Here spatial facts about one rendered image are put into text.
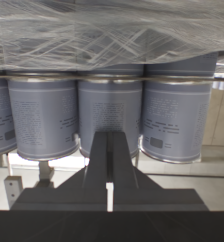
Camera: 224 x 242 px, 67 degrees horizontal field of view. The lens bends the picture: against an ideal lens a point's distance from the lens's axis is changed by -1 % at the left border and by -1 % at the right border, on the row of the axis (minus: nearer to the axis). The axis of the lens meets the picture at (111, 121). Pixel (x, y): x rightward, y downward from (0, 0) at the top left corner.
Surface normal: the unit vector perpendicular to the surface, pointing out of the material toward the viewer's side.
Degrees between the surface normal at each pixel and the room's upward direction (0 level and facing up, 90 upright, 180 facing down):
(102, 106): 90
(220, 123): 90
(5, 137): 92
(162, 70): 89
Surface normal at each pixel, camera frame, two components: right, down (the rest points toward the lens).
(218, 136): 0.00, 0.29
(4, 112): 0.93, 0.12
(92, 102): -0.45, 0.25
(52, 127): 0.44, 0.26
